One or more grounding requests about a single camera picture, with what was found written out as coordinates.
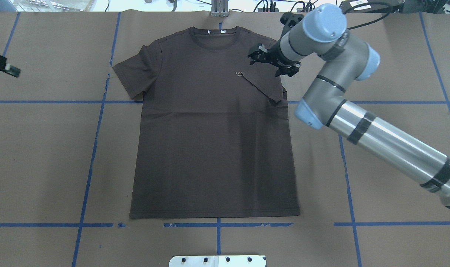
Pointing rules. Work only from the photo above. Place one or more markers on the aluminium frame post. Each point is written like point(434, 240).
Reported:
point(219, 8)

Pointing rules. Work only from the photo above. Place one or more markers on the black box with white label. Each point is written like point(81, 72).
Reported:
point(370, 6)

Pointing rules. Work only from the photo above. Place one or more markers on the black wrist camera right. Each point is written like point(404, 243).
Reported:
point(290, 19)

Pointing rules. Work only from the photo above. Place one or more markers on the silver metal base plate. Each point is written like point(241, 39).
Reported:
point(219, 261)

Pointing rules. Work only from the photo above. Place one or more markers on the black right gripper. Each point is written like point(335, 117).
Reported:
point(276, 56)

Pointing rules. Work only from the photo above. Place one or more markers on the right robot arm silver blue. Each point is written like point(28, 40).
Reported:
point(411, 102)

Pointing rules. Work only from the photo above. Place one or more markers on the black cable connectors on table edge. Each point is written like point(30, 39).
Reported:
point(271, 6)

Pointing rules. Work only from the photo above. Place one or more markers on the dark brown t-shirt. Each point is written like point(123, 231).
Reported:
point(214, 130)

